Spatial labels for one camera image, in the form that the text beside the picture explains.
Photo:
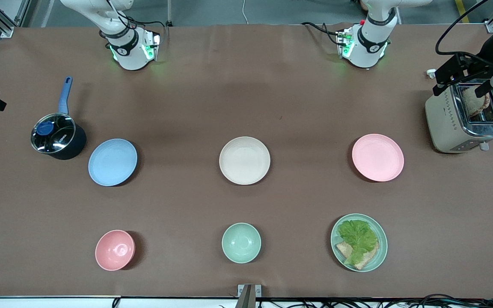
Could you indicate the pink bowl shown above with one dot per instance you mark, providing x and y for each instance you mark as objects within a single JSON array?
[{"x": 114, "y": 250}]

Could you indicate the green bowl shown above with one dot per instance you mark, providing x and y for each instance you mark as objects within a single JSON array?
[{"x": 241, "y": 242}]

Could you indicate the glass lid with blue knob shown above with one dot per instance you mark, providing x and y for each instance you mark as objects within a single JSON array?
[{"x": 54, "y": 133}]

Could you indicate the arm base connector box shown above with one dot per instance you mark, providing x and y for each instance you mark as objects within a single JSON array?
[
  {"x": 150, "y": 45},
  {"x": 345, "y": 42}
]

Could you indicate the green plate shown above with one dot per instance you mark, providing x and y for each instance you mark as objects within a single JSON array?
[{"x": 381, "y": 248}]

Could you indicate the brown toast slice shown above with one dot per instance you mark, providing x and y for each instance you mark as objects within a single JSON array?
[{"x": 474, "y": 102}]

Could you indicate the beige and chrome toaster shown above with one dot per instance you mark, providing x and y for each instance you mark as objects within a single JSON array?
[{"x": 445, "y": 124}]

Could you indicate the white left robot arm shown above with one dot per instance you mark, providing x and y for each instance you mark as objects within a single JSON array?
[{"x": 368, "y": 47}]

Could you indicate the thin grey pole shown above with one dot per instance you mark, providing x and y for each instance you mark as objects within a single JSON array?
[{"x": 169, "y": 13}]

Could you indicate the blue plate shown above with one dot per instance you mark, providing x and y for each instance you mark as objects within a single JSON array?
[{"x": 112, "y": 162}]

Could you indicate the bread slice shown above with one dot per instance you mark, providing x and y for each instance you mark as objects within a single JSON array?
[{"x": 369, "y": 258}]

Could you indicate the beige plate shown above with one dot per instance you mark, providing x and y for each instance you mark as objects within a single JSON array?
[{"x": 245, "y": 160}]

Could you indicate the green lettuce leaf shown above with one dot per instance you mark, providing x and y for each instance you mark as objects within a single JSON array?
[{"x": 357, "y": 235}]

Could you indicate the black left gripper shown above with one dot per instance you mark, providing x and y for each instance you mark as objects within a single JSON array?
[{"x": 484, "y": 60}]

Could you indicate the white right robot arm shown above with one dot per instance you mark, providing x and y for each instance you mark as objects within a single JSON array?
[{"x": 129, "y": 55}]

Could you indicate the pink plate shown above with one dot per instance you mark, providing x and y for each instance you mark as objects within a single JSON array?
[{"x": 378, "y": 157}]

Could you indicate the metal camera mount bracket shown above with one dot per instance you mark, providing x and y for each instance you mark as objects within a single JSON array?
[{"x": 249, "y": 296}]

